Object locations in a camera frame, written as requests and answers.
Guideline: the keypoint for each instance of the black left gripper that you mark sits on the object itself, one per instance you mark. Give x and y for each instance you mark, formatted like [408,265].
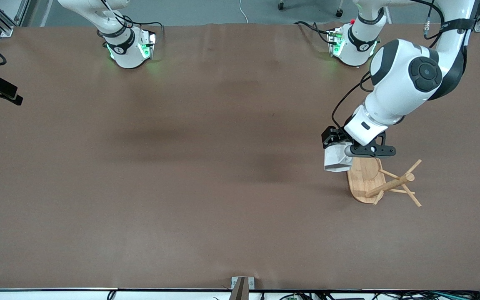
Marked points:
[332,136]

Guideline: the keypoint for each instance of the white faceted cup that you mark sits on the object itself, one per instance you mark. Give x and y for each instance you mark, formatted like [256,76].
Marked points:
[336,160]

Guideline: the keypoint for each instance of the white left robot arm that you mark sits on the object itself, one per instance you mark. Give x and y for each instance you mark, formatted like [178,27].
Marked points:
[398,79]

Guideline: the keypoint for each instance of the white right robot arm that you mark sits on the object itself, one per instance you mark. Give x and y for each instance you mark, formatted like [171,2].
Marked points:
[125,46]

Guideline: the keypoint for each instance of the wooden cup rack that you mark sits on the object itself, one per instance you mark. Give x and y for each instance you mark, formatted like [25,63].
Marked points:
[365,183]

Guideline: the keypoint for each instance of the brown table cover sheet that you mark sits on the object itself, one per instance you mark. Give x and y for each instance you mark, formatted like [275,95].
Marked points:
[223,208]

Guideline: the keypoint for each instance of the black chair caster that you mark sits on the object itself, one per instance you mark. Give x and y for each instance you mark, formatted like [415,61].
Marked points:
[339,13]
[281,6]

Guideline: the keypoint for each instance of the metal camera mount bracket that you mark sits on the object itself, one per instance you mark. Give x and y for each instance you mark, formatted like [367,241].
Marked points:
[242,287]

